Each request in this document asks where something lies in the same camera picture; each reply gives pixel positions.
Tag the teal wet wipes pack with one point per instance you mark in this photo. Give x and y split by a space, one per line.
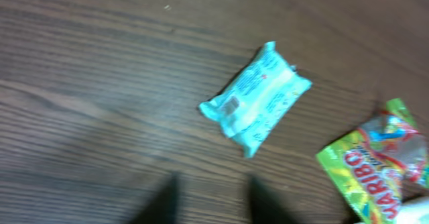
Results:
256 100

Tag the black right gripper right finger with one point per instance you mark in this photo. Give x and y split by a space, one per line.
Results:
263 207

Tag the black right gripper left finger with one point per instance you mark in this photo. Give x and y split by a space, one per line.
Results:
163 207

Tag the white tube with gold cap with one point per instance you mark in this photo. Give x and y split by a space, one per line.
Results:
412 212

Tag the Haribo gummy candy bag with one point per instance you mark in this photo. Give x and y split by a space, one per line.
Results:
369 164

